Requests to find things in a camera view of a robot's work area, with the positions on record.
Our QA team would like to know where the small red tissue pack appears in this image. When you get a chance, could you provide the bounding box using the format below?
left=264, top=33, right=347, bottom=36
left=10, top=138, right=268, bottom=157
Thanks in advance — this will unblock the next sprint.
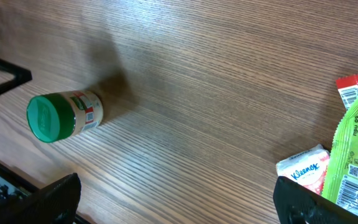
left=276, top=144, right=330, bottom=195

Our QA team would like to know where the red stick sachet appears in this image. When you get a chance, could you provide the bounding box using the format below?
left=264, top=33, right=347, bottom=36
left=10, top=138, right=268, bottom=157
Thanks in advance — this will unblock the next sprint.
left=336, top=74, right=358, bottom=110

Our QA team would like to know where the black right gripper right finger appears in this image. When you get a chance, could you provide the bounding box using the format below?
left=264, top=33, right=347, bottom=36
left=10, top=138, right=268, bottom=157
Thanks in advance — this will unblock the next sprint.
left=273, top=176, right=358, bottom=224

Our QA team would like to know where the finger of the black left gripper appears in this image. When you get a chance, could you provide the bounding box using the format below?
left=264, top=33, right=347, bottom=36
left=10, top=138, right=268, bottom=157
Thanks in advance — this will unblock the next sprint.
left=0, top=59, right=32, bottom=95

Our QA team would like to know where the green lid jar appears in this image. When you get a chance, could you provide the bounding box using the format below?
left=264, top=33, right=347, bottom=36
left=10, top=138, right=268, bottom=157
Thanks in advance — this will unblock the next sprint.
left=26, top=90, right=104, bottom=143

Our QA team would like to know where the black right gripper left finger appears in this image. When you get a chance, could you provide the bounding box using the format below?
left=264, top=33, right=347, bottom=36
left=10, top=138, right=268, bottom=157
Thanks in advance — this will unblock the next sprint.
left=0, top=173, right=81, bottom=224

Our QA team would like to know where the green snack bag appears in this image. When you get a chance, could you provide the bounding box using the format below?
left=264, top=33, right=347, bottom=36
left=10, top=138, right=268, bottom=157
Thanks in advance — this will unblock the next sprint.
left=322, top=97, right=358, bottom=216

